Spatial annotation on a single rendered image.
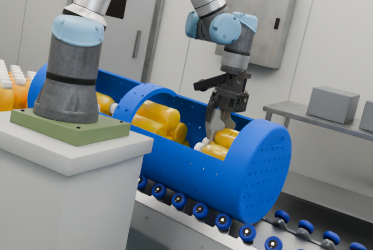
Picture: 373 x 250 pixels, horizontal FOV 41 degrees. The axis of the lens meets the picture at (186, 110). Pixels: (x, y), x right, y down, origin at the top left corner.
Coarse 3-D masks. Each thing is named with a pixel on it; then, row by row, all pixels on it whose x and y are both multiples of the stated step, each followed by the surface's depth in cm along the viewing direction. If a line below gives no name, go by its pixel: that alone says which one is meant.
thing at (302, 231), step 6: (270, 222) 147; (276, 222) 145; (282, 222) 143; (282, 228) 145; (288, 228) 144; (300, 228) 140; (300, 234) 141; (306, 234) 139; (312, 240) 140; (324, 240) 136; (330, 240) 136; (324, 246) 138; (330, 246) 136
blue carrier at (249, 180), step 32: (32, 96) 171; (128, 96) 151; (160, 96) 169; (192, 128) 166; (256, 128) 130; (160, 160) 139; (192, 160) 133; (224, 160) 128; (256, 160) 128; (288, 160) 145; (192, 192) 137; (224, 192) 128; (256, 192) 133
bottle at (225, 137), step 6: (216, 132) 144; (222, 132) 141; (228, 132) 140; (234, 132) 140; (216, 138) 142; (222, 138) 140; (228, 138) 139; (234, 138) 139; (222, 144) 140; (228, 144) 139
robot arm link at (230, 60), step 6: (228, 54) 138; (234, 54) 137; (222, 60) 140; (228, 60) 138; (234, 60) 137; (240, 60) 137; (246, 60) 138; (228, 66) 138; (234, 66) 137; (240, 66) 138; (246, 66) 139
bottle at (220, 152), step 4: (208, 144) 140; (212, 144) 139; (216, 144) 139; (200, 148) 140; (204, 148) 139; (208, 148) 138; (212, 148) 137; (216, 148) 137; (220, 148) 137; (224, 148) 137; (204, 152) 138; (208, 152) 137; (212, 152) 136; (216, 152) 136; (220, 152) 135; (224, 152) 135; (216, 156) 135; (220, 156) 135; (224, 156) 134
